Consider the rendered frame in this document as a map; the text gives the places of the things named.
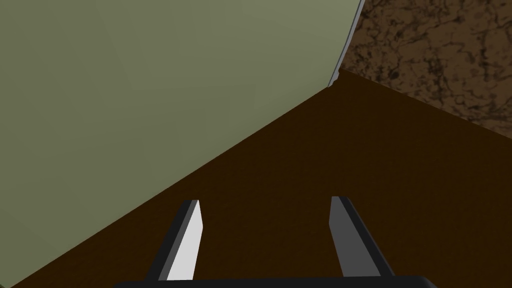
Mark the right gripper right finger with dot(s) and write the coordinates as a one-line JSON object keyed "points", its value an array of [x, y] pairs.
{"points": [[354, 248]]}

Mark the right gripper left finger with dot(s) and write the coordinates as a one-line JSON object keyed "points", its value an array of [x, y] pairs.
{"points": [[184, 248]]}

